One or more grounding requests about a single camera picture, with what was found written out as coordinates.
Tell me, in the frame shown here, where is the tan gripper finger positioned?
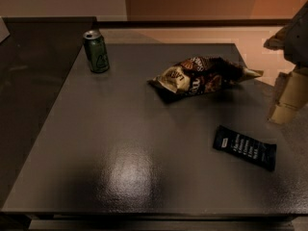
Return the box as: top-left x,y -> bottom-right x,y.
268,66 -> 308,124
264,27 -> 288,50

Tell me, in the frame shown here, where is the dark blue rxbar wrapper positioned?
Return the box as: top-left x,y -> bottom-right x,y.
213,125 -> 277,171

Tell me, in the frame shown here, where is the green soda can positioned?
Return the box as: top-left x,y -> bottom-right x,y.
83,30 -> 110,73

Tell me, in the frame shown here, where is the brown gold chips bag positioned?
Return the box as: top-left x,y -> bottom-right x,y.
148,57 -> 264,96

